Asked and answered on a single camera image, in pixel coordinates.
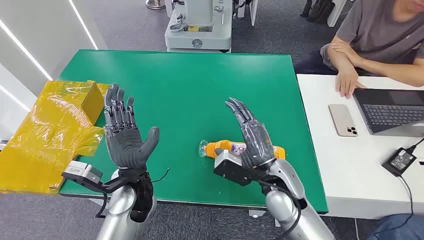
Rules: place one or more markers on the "person's left hand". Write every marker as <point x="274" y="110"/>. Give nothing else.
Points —
<point x="346" y="51"/>

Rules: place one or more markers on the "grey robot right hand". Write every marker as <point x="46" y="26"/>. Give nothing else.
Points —
<point x="256" y="142"/>

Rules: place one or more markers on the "person's right hand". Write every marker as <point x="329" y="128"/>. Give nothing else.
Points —
<point x="346" y="81"/>

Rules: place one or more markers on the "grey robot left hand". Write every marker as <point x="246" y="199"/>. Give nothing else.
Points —
<point x="127" y="145"/>

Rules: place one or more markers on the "orange detergent bottle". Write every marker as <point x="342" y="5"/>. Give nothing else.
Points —
<point x="223" y="146"/>

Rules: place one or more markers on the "person's left forearm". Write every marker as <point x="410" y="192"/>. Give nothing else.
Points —
<point x="391" y="69"/>

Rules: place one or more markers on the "grey robot base machine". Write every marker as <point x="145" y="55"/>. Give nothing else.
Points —
<point x="198" y="36"/>

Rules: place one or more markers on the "person's right forearm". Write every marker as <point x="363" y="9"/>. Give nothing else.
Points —
<point x="334" y="59"/>

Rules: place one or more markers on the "beige smartphone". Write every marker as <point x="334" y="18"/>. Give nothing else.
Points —
<point x="342" y="119"/>

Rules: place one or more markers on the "white cabinet corner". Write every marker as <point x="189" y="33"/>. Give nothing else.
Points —
<point x="336" y="13"/>

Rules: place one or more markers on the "person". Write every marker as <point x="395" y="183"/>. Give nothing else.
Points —
<point x="381" y="30"/>

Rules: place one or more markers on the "black objects on floor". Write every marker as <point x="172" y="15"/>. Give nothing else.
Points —
<point x="318" y="11"/>

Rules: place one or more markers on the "grey laptop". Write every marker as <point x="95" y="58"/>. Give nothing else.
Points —
<point x="391" y="112"/>

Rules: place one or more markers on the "white table leg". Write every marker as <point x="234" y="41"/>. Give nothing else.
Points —
<point x="97" y="201"/>

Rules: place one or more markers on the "yellow taped cardboard box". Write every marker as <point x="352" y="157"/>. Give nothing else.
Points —
<point x="49" y="139"/>

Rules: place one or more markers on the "white desk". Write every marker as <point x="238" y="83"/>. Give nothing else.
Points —
<point x="348" y="165"/>

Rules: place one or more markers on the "black power adapter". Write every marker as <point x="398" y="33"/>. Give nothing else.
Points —
<point x="399" y="161"/>

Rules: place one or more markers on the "white furniture panel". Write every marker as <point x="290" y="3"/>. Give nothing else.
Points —
<point x="253" y="11"/>

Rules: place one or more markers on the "chrome chair base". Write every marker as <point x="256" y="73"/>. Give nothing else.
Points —
<point x="155" y="4"/>

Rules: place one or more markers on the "person's leg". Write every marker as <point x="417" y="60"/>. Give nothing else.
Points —
<point x="397" y="228"/>

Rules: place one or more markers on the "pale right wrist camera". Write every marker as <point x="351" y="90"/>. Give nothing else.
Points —
<point x="228" y="162"/>

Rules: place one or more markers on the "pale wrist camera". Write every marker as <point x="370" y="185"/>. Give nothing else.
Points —
<point x="81" y="169"/>
<point x="228" y="162"/>

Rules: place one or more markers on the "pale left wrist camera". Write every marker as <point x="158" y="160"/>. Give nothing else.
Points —
<point x="81" y="169"/>

